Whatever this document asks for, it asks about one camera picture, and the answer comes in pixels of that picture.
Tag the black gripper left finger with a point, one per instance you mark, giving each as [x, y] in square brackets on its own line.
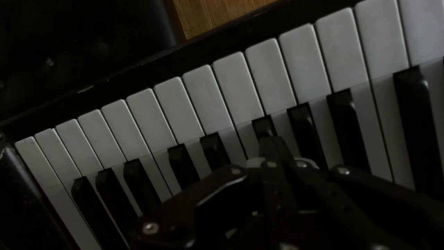
[222, 211]

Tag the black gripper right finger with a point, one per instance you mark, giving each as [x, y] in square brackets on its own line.
[365, 211]

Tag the black piano bench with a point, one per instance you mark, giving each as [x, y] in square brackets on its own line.
[52, 46]

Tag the black upright piano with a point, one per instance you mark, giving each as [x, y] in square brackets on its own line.
[346, 82]

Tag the pressed black piano key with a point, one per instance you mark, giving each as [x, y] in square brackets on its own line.
[265, 132]

